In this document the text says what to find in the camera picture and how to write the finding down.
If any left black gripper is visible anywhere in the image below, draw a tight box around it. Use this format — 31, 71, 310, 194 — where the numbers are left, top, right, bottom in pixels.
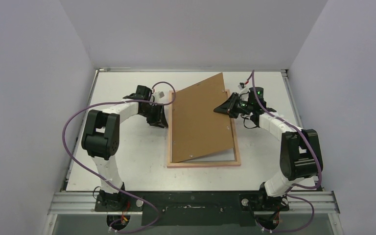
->
140, 103, 168, 129

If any brown cardboard backing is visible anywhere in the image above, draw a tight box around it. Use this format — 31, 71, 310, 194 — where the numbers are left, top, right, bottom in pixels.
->
170, 73, 235, 163

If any pink picture frame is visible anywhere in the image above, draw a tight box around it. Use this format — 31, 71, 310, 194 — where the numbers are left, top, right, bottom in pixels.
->
166, 105, 241, 168

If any blue landscape photo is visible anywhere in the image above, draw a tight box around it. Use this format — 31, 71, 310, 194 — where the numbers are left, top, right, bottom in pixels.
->
187, 148, 235, 162

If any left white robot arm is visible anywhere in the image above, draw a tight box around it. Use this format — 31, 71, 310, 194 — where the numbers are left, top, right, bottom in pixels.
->
81, 85, 168, 211

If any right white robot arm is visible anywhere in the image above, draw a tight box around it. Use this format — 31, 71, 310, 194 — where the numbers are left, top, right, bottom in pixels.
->
213, 87, 323, 210

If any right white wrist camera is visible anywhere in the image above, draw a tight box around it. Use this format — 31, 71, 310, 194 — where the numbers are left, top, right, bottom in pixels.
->
238, 82, 248, 93

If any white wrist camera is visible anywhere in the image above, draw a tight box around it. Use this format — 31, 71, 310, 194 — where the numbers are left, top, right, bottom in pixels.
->
150, 91, 165, 103
238, 82, 248, 93

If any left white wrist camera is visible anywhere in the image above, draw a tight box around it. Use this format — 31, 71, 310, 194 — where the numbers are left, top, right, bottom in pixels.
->
150, 91, 165, 103

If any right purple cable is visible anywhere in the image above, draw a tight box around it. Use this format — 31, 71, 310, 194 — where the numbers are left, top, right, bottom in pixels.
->
244, 70, 324, 233

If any purple cable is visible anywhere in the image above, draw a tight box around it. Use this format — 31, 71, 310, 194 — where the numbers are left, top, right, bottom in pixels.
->
244, 70, 324, 233
61, 81, 177, 234

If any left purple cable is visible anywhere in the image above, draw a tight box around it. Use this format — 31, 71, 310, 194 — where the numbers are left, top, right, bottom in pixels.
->
61, 81, 177, 234

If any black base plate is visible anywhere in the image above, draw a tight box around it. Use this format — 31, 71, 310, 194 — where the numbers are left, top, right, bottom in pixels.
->
94, 190, 289, 229

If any aluminium rail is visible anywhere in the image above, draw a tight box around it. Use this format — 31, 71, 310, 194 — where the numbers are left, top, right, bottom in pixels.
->
48, 191, 339, 215

